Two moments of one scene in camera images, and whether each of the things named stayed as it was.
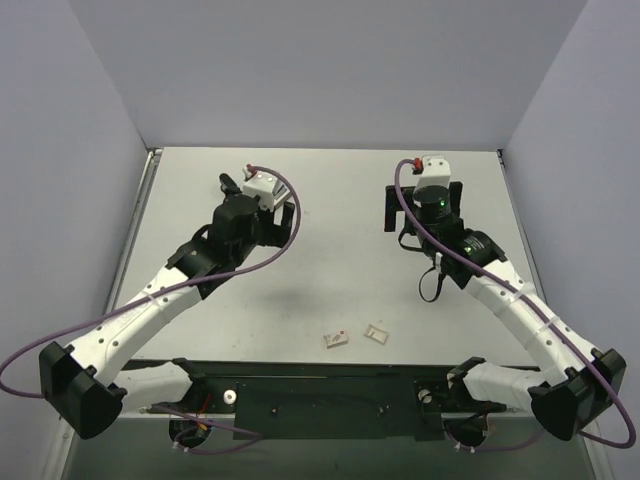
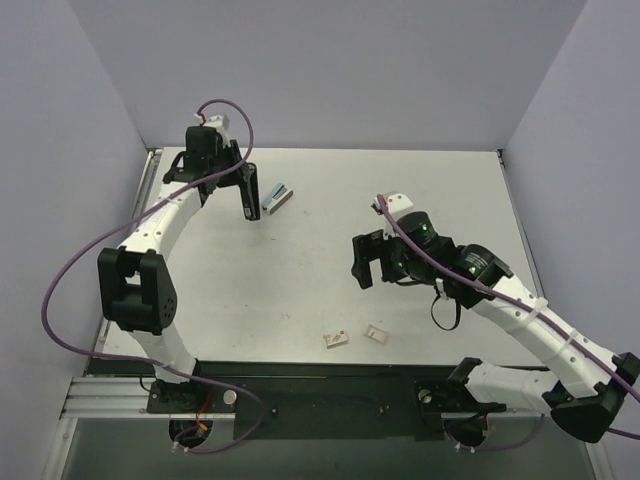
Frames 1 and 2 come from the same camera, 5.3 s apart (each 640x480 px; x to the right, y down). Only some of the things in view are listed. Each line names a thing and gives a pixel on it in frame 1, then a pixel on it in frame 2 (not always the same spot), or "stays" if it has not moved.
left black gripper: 282,228 to 239,174
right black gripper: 393,209 to 373,247
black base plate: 307,398 stays
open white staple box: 376,333 stays
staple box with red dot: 335,339 stays
